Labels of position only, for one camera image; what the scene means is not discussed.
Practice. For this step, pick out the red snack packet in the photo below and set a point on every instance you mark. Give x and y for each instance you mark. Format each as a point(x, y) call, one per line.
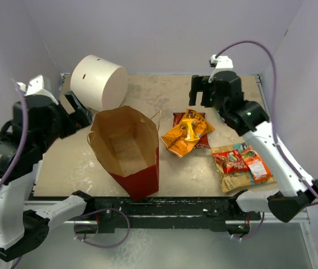
point(231, 161)

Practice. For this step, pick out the teal candy packet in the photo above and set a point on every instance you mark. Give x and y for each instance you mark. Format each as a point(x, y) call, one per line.
point(219, 116)

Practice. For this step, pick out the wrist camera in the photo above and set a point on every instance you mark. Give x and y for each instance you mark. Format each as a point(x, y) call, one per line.
point(38, 85)
point(220, 63)

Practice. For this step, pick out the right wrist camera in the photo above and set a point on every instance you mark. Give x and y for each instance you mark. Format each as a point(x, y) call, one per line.
point(220, 63)

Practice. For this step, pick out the orange yellow snack bag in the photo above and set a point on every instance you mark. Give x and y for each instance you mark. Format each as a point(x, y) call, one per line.
point(174, 139)

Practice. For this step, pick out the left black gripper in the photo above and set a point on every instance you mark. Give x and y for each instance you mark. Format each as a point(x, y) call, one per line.
point(82, 117)

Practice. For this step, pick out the red paper bag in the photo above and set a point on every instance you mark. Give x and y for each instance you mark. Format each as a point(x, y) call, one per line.
point(125, 142)

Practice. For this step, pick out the gold chips bag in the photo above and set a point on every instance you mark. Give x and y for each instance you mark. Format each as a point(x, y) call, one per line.
point(230, 182)

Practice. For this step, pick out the orange small snack packet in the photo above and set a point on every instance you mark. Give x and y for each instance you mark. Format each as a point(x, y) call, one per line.
point(258, 168)

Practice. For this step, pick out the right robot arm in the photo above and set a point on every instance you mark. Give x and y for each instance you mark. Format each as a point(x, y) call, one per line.
point(296, 188)

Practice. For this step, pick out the red Doritos bag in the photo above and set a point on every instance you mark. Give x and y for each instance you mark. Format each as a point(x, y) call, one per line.
point(203, 143)

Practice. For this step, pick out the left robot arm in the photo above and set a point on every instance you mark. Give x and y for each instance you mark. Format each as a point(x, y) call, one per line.
point(38, 120)

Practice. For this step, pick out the white cylinder container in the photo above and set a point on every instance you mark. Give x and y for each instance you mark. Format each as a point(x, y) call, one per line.
point(99, 84)

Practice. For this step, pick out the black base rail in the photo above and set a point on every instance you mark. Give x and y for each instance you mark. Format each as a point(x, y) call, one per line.
point(210, 213)

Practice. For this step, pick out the small yellow packet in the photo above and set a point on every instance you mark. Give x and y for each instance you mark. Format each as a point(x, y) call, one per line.
point(191, 135)

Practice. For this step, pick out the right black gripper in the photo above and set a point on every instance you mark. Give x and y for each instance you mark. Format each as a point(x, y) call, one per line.
point(201, 83)

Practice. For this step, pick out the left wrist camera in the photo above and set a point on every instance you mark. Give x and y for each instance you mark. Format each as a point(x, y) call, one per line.
point(38, 85)

